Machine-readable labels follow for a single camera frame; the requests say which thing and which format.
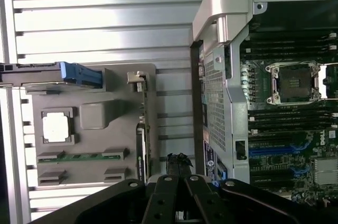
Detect green RAM stick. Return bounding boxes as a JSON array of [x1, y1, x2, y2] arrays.
[[36, 152, 119, 163]]

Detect blue expansion slot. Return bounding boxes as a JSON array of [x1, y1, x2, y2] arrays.
[[248, 150, 297, 157]]

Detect hard disk with blue caddy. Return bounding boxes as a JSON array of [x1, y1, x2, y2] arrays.
[[0, 61, 104, 89]]

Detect green motherboard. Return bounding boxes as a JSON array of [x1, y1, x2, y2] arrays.
[[240, 33, 338, 205]]

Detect silver chipset heat sink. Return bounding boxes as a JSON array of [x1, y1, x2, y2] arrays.
[[313, 158, 338, 185]]

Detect black RAM slot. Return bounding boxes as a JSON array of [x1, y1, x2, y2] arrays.
[[248, 120, 332, 129], [248, 113, 332, 121]]

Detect silver CPU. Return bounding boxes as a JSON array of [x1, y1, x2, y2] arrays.
[[42, 111, 71, 143]]

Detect grey parts rack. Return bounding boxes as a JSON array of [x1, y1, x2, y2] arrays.
[[26, 62, 159, 188]]

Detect CPU socket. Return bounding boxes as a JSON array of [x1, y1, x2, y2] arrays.
[[265, 61, 322, 106]]

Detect open grey PC case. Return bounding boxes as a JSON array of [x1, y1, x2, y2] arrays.
[[189, 0, 338, 202]]

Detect metal socket cover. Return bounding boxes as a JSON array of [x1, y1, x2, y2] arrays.
[[319, 64, 338, 100]]

